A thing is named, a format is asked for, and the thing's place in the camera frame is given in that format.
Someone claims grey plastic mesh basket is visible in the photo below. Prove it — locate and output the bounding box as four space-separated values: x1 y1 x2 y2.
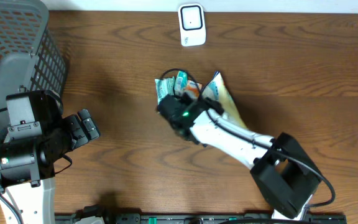
0 0 68 141

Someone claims orange tissue pack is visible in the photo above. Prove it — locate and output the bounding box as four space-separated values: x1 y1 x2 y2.
184 80 203 99

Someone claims white barcode scanner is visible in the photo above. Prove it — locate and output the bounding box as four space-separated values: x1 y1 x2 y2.
178 3 206 47

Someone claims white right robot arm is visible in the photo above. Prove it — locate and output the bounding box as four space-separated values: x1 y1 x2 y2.
157 95 322 221

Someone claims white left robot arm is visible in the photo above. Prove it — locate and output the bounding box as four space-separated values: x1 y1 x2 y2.
0 109 103 223

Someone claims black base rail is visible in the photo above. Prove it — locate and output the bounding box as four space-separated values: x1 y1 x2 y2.
55 205 347 224

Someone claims large white snack bag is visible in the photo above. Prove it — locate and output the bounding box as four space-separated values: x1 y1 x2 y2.
202 71 247 129

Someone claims small teal tissue pack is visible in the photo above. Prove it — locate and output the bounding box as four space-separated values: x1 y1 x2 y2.
173 70 188 96

